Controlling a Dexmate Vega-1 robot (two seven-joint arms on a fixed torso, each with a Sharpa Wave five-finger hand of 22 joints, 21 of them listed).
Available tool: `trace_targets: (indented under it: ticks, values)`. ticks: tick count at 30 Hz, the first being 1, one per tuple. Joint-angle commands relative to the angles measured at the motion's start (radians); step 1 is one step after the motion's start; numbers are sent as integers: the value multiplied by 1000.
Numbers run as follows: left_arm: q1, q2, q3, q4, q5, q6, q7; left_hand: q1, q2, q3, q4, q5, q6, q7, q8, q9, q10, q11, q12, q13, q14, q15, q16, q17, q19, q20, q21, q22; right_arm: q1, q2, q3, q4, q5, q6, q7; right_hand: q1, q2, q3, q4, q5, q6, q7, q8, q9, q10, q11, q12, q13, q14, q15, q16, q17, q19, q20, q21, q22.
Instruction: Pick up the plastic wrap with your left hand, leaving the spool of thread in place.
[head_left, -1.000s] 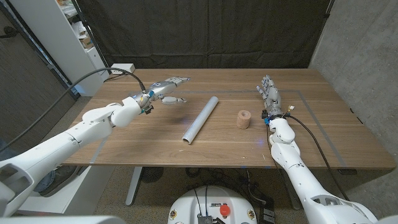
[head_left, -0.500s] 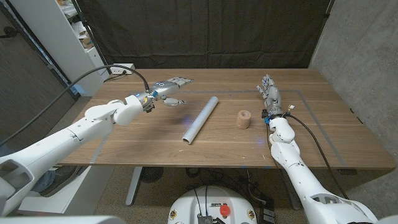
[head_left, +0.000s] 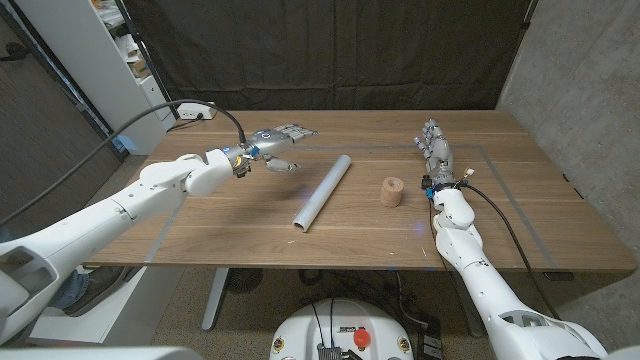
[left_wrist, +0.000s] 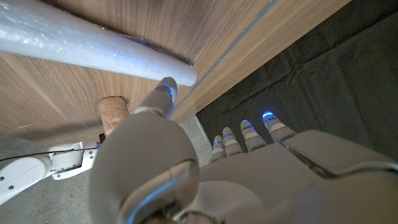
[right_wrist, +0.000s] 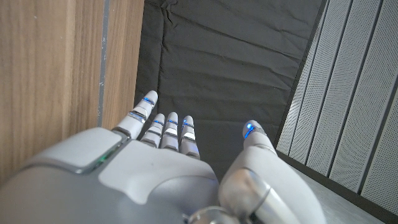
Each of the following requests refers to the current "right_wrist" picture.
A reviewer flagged black backdrop curtain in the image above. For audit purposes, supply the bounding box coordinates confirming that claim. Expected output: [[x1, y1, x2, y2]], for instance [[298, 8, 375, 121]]
[[133, 0, 327, 181]]

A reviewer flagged grey tape strip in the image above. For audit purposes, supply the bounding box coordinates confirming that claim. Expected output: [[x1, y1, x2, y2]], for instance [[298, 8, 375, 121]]
[[97, 0, 111, 128]]

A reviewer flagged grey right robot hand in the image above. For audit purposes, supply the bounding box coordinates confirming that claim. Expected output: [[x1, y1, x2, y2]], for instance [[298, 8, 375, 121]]
[[0, 90, 327, 224]]

